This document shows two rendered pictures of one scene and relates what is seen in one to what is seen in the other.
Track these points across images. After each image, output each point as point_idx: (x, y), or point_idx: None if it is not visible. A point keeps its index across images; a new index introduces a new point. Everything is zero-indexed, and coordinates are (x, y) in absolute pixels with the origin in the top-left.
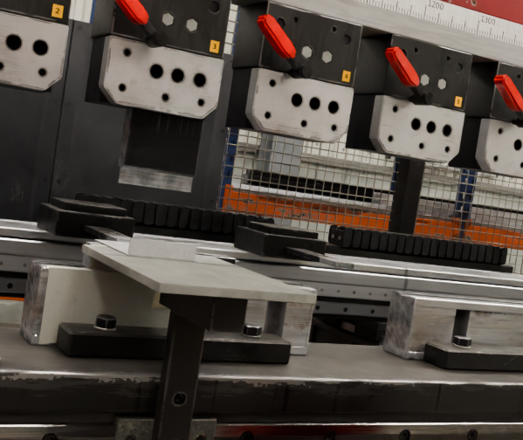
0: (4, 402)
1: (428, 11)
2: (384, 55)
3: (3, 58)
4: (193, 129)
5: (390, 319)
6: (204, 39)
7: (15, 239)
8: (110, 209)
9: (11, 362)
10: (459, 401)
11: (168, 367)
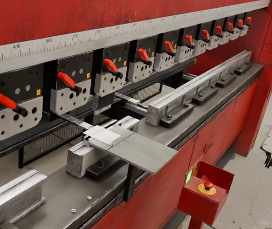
0: (96, 209)
1: (172, 20)
2: (160, 40)
3: (75, 100)
4: None
5: (148, 113)
6: (122, 62)
7: None
8: None
9: (91, 195)
10: (177, 140)
11: (131, 177)
